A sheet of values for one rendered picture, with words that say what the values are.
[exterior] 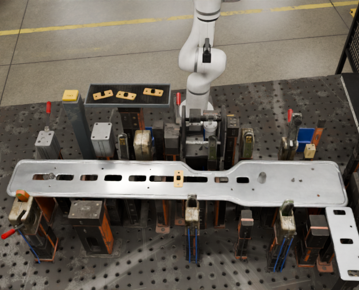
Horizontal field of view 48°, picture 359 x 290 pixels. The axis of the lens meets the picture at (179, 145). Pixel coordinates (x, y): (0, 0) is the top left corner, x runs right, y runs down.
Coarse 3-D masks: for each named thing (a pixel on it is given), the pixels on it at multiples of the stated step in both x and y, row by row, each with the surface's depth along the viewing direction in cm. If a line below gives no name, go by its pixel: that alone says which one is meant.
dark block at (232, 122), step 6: (228, 120) 169; (234, 120) 169; (228, 126) 167; (234, 126) 167; (228, 132) 169; (234, 132) 169; (228, 138) 172; (234, 138) 172; (228, 144) 176; (234, 144) 175; (228, 150) 179; (234, 150) 178; (228, 156) 182; (234, 156) 182; (228, 162) 185; (228, 168) 189
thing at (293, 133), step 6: (294, 114) 157; (300, 114) 157; (294, 120) 159; (300, 120) 154; (294, 126) 161; (288, 132) 164; (294, 132) 163; (288, 138) 164; (294, 138) 165; (288, 144) 166; (294, 144) 166
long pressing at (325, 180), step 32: (32, 160) 174; (64, 160) 173; (96, 160) 173; (256, 160) 170; (32, 192) 163; (64, 192) 163; (96, 192) 162; (128, 192) 162; (160, 192) 161; (192, 192) 161; (224, 192) 160; (256, 192) 160; (288, 192) 159; (320, 192) 159
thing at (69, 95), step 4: (64, 92) 178; (68, 92) 178; (72, 92) 178; (76, 92) 178; (64, 96) 177; (68, 96) 177; (72, 96) 176; (76, 96) 177; (64, 100) 176; (68, 100) 176; (72, 100) 176
